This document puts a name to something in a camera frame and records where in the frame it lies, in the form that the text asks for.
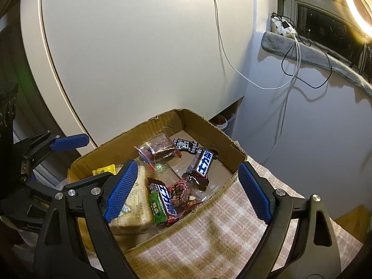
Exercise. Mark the clear snack bag red green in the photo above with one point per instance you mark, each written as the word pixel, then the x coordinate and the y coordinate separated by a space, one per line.
pixel 186 197

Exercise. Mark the large clear cracker packet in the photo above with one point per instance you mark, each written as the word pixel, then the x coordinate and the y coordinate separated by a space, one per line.
pixel 139 206

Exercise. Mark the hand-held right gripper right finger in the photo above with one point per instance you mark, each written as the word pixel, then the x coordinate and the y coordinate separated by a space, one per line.
pixel 255 191

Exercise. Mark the brown chocolate bar blue label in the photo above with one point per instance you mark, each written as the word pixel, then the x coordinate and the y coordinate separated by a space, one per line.
pixel 202 167

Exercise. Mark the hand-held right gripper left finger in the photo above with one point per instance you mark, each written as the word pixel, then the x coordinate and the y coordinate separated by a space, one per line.
pixel 122 191

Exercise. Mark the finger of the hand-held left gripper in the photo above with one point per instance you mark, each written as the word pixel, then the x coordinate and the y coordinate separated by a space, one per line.
pixel 69 142

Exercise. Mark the white cabinet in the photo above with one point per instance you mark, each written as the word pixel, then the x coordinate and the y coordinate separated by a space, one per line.
pixel 130 49

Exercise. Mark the checkered tablecloth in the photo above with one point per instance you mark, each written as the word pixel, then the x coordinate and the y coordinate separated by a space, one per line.
pixel 218 232

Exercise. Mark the white power strip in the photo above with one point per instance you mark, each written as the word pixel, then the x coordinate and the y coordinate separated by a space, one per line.
pixel 280 27

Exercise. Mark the white plastic basket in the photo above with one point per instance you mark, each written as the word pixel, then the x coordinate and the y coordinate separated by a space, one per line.
pixel 229 125

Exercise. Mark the small yellow snack packet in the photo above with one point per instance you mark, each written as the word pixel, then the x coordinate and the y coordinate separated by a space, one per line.
pixel 104 170

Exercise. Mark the black patterned snack packet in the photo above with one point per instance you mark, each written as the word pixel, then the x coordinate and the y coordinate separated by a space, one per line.
pixel 184 145

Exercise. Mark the clear bag dark snack red edge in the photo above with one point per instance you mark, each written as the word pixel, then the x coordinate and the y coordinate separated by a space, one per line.
pixel 159 148

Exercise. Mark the cardboard box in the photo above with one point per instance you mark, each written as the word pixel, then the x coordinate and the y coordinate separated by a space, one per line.
pixel 203 128

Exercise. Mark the grey windowsill cloth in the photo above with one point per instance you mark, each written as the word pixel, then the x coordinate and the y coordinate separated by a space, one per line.
pixel 273 43

